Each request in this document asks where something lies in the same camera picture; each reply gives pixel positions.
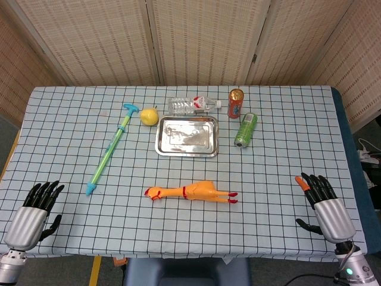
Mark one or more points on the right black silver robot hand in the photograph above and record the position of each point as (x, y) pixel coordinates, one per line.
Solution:
(333, 217)

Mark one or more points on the white power strip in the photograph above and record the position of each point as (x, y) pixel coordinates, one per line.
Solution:
(364, 154)

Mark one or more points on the yellow pear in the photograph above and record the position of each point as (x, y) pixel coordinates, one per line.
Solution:
(149, 116)

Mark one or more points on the dark blue table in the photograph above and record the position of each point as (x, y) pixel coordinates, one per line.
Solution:
(357, 167)

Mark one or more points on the yellow rubber chicken toy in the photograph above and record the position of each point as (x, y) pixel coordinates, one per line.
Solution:
(196, 192)

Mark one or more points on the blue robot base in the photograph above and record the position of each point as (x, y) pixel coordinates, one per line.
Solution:
(178, 272)

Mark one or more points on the green drink can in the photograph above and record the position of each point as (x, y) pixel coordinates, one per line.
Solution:
(246, 129)

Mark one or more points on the orange drink can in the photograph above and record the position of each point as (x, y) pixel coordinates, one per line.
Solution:
(235, 107)

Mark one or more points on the shiny metal rectangular tray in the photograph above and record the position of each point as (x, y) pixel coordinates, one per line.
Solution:
(187, 137)

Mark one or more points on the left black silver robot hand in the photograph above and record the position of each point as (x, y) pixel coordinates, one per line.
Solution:
(26, 225)

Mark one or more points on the green blue water squirter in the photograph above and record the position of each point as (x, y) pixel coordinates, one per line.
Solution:
(111, 146)

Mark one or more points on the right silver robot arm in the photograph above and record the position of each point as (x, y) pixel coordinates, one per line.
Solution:
(357, 268)

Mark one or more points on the clear plastic water bottle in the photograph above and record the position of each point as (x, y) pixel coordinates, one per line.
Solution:
(184, 105)

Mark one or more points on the blue checked tablecloth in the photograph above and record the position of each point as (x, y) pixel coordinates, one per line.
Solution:
(119, 229)

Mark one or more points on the beige woven folding screen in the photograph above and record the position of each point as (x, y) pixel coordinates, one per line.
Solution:
(89, 44)

